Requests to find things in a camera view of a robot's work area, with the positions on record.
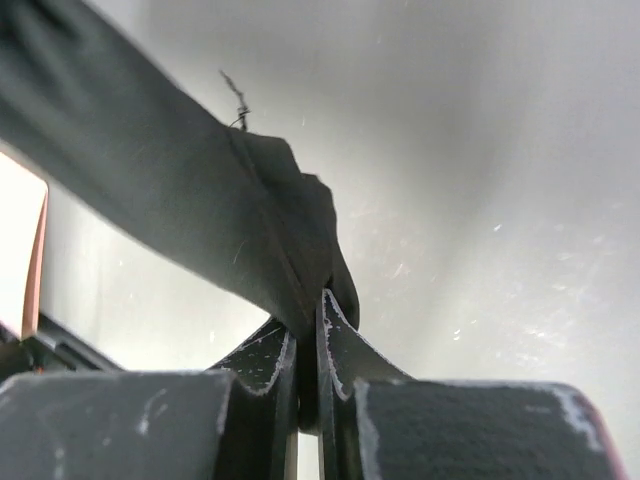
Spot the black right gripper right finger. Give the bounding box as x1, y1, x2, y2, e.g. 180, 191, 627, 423
316, 291, 627, 480

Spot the black printed t-shirt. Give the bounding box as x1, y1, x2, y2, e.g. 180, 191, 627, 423
0, 0, 363, 339

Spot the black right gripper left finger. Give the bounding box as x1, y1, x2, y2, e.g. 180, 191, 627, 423
1, 321, 298, 479

